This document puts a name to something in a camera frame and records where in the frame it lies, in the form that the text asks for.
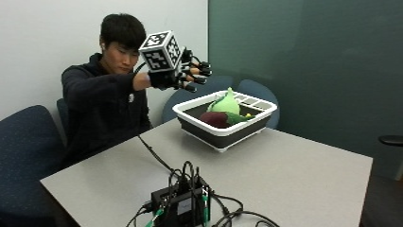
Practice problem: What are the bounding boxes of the white cube of black markers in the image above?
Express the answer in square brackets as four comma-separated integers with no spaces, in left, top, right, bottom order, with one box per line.
[138,29,187,75]

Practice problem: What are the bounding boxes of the light green plush toy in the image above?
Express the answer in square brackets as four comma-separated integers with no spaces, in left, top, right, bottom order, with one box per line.
[205,86,244,116]

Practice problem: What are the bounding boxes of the dark red plush vegetable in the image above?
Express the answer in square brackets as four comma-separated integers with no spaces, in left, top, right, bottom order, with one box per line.
[199,111,253,130]

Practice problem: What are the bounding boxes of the white and grey collapsible basin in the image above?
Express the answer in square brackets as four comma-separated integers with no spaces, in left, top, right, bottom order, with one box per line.
[172,89,280,153]

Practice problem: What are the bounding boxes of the person in dark hoodie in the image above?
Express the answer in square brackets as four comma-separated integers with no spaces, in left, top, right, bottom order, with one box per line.
[60,12,155,168]

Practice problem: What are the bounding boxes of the black electronics box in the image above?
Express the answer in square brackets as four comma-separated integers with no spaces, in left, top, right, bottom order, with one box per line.
[149,176,213,227]

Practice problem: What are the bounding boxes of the large blue fabric chair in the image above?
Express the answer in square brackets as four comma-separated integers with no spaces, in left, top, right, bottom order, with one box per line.
[0,104,67,223]

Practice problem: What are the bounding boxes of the black chair armrest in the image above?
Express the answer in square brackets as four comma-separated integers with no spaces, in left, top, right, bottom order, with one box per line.
[377,134,403,147]

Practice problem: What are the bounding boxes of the long black glove cable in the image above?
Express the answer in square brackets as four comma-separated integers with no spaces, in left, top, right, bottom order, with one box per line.
[132,61,179,174]

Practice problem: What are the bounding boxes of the black looped cable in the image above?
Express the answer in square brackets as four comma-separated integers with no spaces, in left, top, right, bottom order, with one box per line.
[168,160,203,191]

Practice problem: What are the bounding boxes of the green cable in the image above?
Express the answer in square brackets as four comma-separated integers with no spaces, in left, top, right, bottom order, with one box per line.
[201,194,211,223]
[144,207,167,227]

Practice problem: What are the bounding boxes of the thick black cable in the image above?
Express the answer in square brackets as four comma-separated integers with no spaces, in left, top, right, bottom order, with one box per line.
[209,192,282,227]

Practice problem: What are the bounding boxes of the thin black cable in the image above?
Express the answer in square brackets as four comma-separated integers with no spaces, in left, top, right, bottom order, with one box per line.
[126,203,155,227]

